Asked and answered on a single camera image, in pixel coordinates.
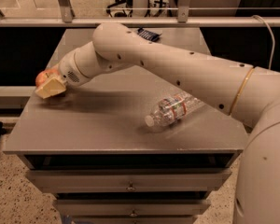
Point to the upper cabinet drawer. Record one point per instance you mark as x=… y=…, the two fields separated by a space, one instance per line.
x=127 y=181

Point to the lower cabinet drawer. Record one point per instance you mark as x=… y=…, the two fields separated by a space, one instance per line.
x=131 y=208

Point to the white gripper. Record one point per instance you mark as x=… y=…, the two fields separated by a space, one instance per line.
x=67 y=71

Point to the metal glass railing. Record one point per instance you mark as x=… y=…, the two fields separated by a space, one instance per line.
x=90 y=13

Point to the red apple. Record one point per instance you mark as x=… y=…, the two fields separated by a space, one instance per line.
x=44 y=75

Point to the grey drawer cabinet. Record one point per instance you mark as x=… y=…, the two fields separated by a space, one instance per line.
x=100 y=127

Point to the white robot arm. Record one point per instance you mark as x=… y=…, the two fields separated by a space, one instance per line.
x=244 y=92

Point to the cabinet drawer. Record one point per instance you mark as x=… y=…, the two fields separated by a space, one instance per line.
x=127 y=181
x=131 y=208

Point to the clear plastic water bottle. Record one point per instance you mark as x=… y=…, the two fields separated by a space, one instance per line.
x=172 y=108

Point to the blue rxbar blueberry wrapper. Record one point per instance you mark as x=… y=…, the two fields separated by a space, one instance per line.
x=148 y=35

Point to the black office chair base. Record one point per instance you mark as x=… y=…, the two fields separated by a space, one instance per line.
x=120 y=8

